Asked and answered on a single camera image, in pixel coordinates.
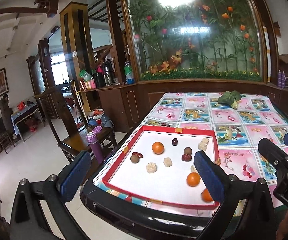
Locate brown longan left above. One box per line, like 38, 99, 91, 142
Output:
130, 155, 139, 164

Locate orange mandarin on table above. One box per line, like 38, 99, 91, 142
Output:
152, 141, 165, 154

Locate floral glass partition screen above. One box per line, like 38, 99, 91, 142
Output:
122, 0, 266, 82

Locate red date right of mandarin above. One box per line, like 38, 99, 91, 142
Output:
181, 154, 192, 161

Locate red date left of mandarin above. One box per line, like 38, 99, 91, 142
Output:
132, 152, 143, 159

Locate red white shallow box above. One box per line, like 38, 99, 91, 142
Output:
101, 125, 219, 210

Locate orange mandarin in box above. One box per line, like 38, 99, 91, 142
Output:
186, 172, 200, 187
201, 189, 213, 203

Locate black thermos flask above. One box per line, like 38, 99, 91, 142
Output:
102, 61, 115, 86

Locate brown longan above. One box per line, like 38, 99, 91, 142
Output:
130, 155, 139, 164
184, 147, 192, 155

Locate person in dark coat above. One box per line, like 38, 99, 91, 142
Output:
0, 94, 14, 137

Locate side table with cloth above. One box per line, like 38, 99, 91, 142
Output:
11, 103, 45, 142

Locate beige walnut near gripper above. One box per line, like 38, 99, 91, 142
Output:
146, 163, 157, 174

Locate brown longan right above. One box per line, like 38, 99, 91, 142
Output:
184, 147, 192, 155

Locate wooden chair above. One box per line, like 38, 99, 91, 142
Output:
34, 80, 117, 164

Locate dark red date near box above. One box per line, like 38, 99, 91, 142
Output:
172, 138, 178, 146

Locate red date of mandarin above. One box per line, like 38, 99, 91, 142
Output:
181, 154, 192, 161
132, 152, 143, 159

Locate beige walnut piece centre left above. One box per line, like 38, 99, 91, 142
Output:
164, 157, 172, 167

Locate green label water bottle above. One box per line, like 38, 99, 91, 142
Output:
124, 61, 135, 85

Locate purple thermos bottle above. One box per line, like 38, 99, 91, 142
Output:
86, 132, 104, 164

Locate purple spray bottles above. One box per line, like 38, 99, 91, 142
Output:
278, 70, 286, 88

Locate green leafy vegetable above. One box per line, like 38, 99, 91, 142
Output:
217, 90, 242, 109

